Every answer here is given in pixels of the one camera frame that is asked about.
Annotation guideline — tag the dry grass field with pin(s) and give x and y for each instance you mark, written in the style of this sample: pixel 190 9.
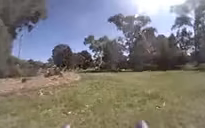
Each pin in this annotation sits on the dry grass field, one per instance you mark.
pixel 123 96

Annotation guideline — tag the row of trees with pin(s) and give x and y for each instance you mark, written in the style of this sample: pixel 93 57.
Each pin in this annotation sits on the row of trees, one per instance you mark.
pixel 140 50

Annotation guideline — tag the pile of dry branches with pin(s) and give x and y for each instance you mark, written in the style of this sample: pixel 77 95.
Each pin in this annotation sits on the pile of dry branches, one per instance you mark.
pixel 52 71

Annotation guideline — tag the pale dirt path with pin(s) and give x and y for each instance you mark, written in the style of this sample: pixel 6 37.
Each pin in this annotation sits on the pale dirt path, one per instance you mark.
pixel 10 85

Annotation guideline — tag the large tree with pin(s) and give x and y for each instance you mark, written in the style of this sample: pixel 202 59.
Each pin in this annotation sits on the large tree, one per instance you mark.
pixel 3 33

